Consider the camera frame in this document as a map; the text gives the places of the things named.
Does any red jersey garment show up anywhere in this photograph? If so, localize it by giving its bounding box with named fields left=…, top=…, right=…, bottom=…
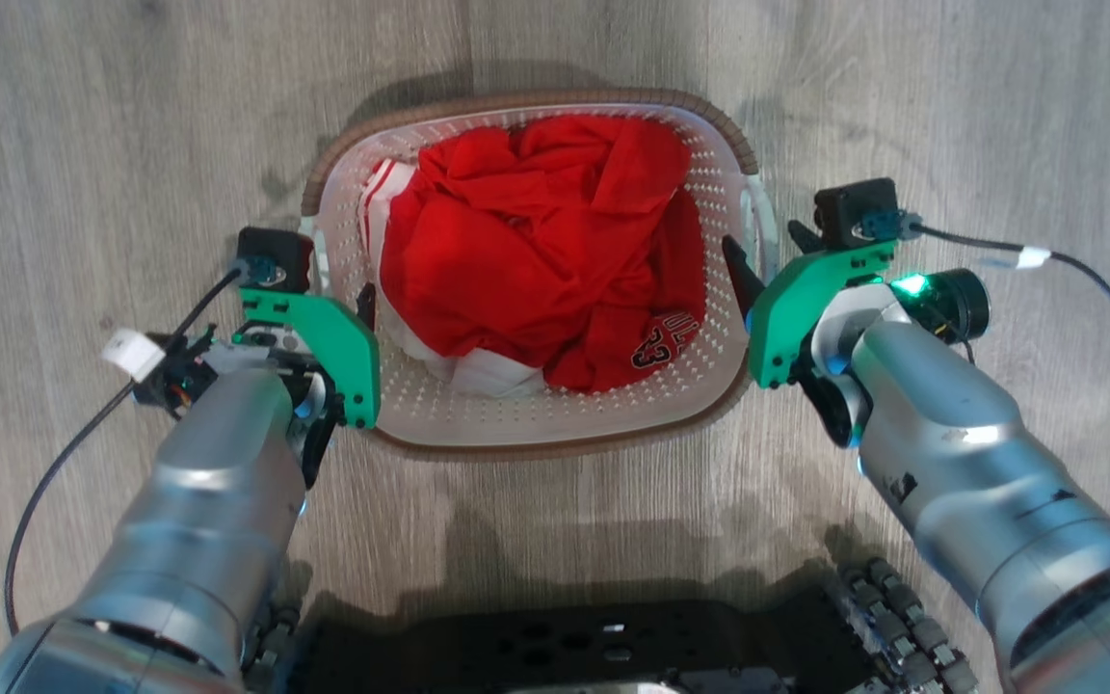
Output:
left=379, top=114, right=709, bottom=394

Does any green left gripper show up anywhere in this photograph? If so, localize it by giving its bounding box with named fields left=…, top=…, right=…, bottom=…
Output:
left=231, top=283, right=383, bottom=431

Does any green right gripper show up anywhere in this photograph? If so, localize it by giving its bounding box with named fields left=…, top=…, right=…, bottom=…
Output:
left=720, top=219, right=899, bottom=390

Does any white laundry basket brown rim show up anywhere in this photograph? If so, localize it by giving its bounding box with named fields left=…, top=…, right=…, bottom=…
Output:
left=300, top=89, right=780, bottom=462

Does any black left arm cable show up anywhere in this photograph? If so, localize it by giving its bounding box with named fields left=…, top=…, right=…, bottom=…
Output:
left=3, top=268, right=246, bottom=638

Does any grey roller wheel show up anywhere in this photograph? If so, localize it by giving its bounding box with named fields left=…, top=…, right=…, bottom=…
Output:
left=241, top=601, right=304, bottom=694
left=837, top=556, right=982, bottom=694

